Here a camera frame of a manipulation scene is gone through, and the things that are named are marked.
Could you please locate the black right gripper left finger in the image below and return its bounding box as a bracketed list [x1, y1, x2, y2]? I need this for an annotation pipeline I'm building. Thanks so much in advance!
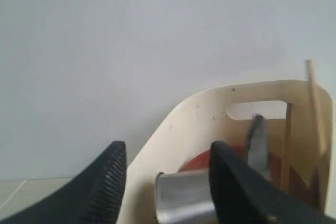
[1, 141, 127, 223]

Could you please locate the stainless steel cup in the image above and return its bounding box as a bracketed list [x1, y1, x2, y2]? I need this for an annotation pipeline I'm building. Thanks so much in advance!
[154, 169, 218, 224]

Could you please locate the brown wooden plate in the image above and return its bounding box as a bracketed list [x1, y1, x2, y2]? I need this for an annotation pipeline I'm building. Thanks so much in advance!
[178, 150, 316, 207]

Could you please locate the cream plastic bin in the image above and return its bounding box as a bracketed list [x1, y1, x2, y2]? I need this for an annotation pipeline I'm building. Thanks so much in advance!
[118, 80, 335, 223]

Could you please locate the wooden chopstick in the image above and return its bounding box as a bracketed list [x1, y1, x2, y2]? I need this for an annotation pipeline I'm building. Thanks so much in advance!
[306, 59, 328, 156]

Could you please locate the silver table knife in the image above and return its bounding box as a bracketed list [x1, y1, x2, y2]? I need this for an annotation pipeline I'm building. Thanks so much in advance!
[244, 114, 270, 180]

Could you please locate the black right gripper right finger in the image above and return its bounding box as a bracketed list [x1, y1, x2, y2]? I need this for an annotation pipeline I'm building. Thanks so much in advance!
[209, 141, 335, 223]

